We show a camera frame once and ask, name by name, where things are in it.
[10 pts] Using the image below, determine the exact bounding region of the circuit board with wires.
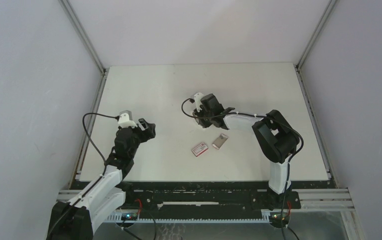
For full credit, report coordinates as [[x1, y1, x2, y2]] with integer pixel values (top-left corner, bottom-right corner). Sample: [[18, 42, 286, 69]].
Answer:
[[269, 201, 300, 240], [114, 197, 159, 240]]

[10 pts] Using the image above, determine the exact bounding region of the cardboard staple box tray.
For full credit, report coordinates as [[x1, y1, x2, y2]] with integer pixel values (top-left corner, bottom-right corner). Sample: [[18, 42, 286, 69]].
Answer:
[[212, 133, 229, 150]]

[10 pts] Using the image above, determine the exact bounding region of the right circuit board with wires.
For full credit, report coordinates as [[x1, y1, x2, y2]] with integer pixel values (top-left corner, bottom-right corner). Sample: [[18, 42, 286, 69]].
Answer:
[[269, 201, 300, 240]]

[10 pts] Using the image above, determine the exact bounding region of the red white staple box sleeve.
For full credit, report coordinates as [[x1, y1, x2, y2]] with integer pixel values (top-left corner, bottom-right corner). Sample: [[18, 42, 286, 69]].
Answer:
[[191, 142, 209, 157]]

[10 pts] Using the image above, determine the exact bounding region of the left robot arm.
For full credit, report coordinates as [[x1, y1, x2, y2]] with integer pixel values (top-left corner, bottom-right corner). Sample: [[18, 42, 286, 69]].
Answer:
[[46, 116, 156, 240]]

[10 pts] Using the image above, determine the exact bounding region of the left circuit board with wires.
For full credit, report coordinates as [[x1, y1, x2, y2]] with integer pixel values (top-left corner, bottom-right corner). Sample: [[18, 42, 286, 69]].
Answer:
[[114, 197, 159, 240]]

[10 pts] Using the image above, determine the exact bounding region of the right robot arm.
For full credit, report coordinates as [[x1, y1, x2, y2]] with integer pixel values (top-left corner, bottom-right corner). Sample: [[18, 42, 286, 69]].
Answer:
[[186, 92, 304, 208]]

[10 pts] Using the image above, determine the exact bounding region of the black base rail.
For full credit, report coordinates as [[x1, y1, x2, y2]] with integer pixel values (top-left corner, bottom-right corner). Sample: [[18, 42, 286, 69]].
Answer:
[[119, 181, 302, 220]]

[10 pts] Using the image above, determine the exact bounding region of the right black camera cable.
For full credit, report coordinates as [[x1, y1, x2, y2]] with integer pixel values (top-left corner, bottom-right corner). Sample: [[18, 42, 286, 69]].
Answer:
[[181, 97, 305, 240]]

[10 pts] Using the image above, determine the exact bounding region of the left black camera cable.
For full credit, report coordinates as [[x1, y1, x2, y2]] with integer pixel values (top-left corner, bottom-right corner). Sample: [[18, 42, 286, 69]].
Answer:
[[81, 112, 121, 175]]

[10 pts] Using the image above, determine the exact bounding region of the black camera cable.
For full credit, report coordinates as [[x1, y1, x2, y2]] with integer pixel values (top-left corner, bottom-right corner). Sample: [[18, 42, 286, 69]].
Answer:
[[181, 97, 305, 240], [81, 112, 121, 175]]

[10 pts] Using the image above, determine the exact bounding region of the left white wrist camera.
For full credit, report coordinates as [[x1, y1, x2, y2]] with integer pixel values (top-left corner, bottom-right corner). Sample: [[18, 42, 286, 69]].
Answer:
[[117, 110, 138, 128]]

